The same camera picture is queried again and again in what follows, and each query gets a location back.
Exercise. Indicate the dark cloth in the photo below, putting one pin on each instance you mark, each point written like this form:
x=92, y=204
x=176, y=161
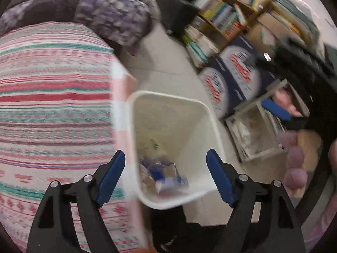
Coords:
x=189, y=234

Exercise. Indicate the purple patterned blanket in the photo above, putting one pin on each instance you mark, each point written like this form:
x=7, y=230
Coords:
x=110, y=18

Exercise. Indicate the stack of books on floor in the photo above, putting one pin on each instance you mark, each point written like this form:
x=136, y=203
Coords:
x=200, y=44

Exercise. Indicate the person's right forearm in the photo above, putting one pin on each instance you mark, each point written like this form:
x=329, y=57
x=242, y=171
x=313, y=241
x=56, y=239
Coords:
x=320, y=232

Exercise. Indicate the stack of papers and folders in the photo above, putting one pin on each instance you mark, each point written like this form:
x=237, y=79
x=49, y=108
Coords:
x=297, y=15

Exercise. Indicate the dark storage bench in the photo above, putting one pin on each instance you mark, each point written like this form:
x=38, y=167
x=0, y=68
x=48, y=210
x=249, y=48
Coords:
x=176, y=8

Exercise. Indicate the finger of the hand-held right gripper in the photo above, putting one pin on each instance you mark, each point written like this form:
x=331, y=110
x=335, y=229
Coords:
x=276, y=109
x=271, y=60

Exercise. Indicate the striped patterned tablecloth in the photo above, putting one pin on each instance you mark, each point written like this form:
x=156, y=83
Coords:
x=52, y=110

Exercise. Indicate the white plastic bin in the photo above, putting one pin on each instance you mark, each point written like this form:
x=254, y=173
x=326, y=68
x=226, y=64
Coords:
x=171, y=116

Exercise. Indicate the person's right hand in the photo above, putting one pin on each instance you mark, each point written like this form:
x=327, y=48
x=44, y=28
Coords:
x=296, y=158

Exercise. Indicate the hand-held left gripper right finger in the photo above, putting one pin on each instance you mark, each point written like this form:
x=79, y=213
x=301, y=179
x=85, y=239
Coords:
x=219, y=176

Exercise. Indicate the blue white medicine box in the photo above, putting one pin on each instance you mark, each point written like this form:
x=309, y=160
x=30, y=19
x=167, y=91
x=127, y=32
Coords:
x=158, y=172

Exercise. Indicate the brown cardboard box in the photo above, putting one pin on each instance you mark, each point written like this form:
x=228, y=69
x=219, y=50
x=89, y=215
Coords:
x=266, y=34

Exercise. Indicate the pink soft item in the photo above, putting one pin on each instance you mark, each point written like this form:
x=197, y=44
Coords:
x=285, y=97

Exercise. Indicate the white shelf unit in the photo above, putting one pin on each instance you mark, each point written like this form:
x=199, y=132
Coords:
x=252, y=131

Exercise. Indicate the wooden bookshelf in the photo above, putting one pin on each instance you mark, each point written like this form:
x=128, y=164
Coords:
x=252, y=10

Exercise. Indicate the blue printed carton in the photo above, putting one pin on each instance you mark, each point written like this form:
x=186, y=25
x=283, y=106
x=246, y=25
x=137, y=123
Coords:
x=214, y=89
x=244, y=68

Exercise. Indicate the pink checked cloth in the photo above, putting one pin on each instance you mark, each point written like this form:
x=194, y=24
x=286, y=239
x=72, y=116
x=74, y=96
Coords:
x=119, y=105

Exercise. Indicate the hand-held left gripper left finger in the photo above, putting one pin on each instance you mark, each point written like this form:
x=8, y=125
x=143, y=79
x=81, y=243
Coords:
x=112, y=176

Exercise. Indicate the grey white wrapper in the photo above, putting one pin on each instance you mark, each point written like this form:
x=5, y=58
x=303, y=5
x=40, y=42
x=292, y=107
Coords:
x=171, y=181

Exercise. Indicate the row of thick colourful books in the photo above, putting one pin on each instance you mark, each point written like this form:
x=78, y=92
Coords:
x=223, y=18

